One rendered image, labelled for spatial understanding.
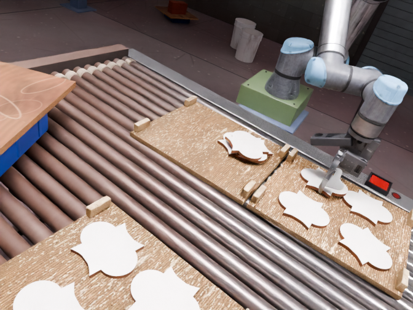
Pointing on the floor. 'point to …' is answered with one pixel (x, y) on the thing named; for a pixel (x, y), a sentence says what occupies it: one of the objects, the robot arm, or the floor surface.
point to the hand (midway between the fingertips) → (323, 181)
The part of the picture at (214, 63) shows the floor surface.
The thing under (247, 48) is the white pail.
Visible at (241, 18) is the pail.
